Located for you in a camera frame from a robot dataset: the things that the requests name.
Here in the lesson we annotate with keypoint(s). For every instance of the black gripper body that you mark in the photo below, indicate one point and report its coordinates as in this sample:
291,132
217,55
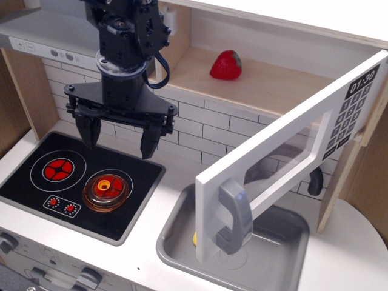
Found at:
127,102

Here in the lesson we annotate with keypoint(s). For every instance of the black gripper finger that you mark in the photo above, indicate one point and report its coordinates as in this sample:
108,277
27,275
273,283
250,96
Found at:
89,129
150,139

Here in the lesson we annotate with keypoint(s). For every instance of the white toy microwave door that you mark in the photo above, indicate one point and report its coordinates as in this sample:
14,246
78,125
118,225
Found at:
321,126

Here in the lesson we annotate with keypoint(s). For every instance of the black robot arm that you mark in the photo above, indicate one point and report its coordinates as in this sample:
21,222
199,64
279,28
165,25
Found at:
131,33

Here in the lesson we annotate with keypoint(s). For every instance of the wooden microwave cabinet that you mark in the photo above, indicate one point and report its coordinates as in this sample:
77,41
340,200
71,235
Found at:
289,50

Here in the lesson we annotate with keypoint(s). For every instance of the black toy stovetop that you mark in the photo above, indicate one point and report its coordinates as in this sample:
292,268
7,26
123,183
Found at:
50,181

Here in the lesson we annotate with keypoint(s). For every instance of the orange transparent pot lid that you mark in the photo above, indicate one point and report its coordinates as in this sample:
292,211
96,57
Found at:
105,193

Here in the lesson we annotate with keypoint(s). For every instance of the grey toy range hood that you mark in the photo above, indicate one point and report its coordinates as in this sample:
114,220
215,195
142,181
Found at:
57,30

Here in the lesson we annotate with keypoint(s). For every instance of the red toy strawberry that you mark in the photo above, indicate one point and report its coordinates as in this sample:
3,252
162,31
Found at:
228,66

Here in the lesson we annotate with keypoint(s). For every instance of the grey oven knob left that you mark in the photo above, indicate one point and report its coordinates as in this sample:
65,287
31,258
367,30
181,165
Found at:
8,243

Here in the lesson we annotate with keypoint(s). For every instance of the grey oven knob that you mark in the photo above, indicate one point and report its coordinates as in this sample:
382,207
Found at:
8,243
89,278

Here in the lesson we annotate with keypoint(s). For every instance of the grey oven knob middle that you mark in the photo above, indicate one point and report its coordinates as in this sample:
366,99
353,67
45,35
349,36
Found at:
89,278

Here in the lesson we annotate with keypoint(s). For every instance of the dark grey toy faucet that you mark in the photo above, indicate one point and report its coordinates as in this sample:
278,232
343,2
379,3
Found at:
315,182

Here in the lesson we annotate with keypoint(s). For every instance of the grey toy sink basin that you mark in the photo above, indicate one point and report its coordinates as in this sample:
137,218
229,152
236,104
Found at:
271,260

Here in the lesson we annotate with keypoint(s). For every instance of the grey microwave door handle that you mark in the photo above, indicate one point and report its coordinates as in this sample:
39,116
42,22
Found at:
233,197

